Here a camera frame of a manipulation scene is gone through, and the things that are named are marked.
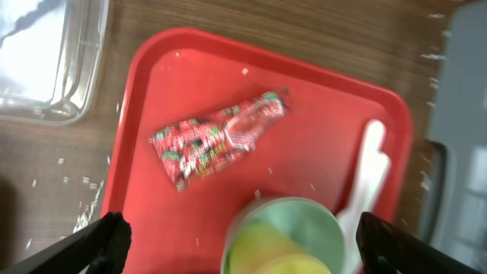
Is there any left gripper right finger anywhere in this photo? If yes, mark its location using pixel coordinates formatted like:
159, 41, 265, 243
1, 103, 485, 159
356, 212, 480, 274

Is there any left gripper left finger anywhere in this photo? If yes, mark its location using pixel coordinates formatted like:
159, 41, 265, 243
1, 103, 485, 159
1, 212, 132, 274

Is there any green bowl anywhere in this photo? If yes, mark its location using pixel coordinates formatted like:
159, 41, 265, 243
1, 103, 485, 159
220, 197, 345, 273

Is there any white plastic spoon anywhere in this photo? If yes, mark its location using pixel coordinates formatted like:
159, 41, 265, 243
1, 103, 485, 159
336, 150, 393, 274

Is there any white plastic fork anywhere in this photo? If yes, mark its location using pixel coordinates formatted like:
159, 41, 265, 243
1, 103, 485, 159
354, 119, 390, 212

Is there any yellow cup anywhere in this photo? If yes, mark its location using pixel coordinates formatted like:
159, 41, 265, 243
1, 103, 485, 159
228, 222, 330, 274

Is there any red candy wrapper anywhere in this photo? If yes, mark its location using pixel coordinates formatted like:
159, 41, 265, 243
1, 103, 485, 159
149, 88, 291, 191

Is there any grey dishwasher rack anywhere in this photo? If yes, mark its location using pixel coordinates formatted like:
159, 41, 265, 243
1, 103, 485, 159
419, 1, 486, 273

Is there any red serving tray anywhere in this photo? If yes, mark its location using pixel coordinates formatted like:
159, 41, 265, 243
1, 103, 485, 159
102, 28, 413, 273

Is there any clear plastic bin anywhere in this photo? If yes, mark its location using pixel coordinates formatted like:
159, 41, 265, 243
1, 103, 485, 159
1, 0, 110, 126

